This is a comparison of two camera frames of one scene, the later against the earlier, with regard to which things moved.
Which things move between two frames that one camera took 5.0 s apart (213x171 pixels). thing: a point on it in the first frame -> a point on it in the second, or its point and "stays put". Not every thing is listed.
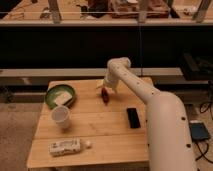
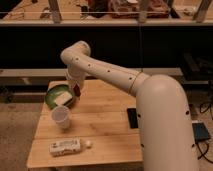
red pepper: x=105 y=94 -> x=77 y=91
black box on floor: x=199 y=131 stays put
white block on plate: x=62 y=98 stays put
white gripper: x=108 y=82 -> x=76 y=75
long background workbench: x=107 y=12 stays put
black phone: x=133 y=117 stays put
